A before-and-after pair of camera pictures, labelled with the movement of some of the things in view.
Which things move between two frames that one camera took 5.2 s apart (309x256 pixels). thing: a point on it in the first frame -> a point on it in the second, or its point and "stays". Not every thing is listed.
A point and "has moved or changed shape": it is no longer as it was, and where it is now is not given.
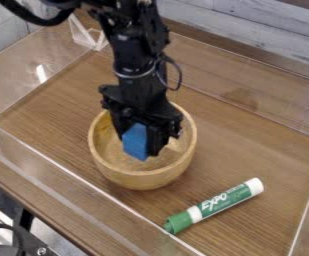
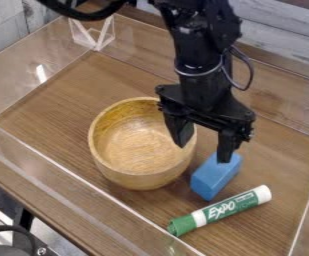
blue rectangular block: x=134 y=141 -> x=213 y=175
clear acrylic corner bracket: x=88 y=37 stays
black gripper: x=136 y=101 -> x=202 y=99
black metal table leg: x=26 y=219 stays
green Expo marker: x=229 y=199 has moved or changed shape
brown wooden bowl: x=134 y=174 stays
